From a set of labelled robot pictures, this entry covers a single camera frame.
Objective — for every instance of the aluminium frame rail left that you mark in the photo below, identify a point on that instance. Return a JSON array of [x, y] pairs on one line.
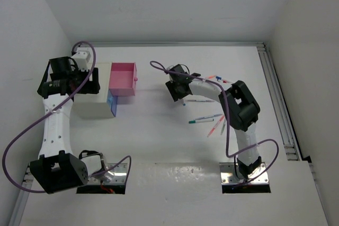
[[22, 198]]

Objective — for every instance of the aluminium frame rail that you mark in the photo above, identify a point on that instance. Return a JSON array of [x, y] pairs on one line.
[[289, 138], [177, 44], [22, 198]]

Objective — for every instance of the aluminium frame rail back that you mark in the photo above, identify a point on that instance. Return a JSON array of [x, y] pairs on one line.
[[177, 44]]

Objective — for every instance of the green gel pen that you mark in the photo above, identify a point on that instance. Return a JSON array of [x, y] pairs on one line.
[[223, 126]]

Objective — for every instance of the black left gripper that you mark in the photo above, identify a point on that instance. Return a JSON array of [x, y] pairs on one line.
[[90, 87]]

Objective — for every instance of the blue transparent drawer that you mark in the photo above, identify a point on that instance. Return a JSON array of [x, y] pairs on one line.
[[112, 101]]

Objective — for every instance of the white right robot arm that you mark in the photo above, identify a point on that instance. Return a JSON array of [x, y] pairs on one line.
[[238, 104]]

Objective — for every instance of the pink drawer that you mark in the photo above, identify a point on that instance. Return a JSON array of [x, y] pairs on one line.
[[123, 79]]

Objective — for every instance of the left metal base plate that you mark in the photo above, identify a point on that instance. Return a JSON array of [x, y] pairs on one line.
[[116, 176]]

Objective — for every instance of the aluminium frame rail right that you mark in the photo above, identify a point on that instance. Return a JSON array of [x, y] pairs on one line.
[[289, 138]]

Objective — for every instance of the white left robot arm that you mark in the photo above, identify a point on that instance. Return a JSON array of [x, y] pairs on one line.
[[56, 168]]

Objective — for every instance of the red capped marker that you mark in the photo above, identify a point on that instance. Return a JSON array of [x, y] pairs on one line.
[[227, 81]]

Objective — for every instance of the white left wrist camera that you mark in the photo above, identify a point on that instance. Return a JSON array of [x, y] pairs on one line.
[[82, 58]]

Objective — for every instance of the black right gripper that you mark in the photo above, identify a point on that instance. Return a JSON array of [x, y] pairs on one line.
[[176, 95]]

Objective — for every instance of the dark blue gel pen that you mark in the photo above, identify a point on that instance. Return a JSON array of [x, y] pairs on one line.
[[201, 101]]

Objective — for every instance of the white drawer cabinet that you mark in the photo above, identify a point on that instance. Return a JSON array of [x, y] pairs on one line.
[[96, 106]]

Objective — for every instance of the pink gel pen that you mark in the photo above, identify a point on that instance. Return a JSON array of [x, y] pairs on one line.
[[215, 126]]

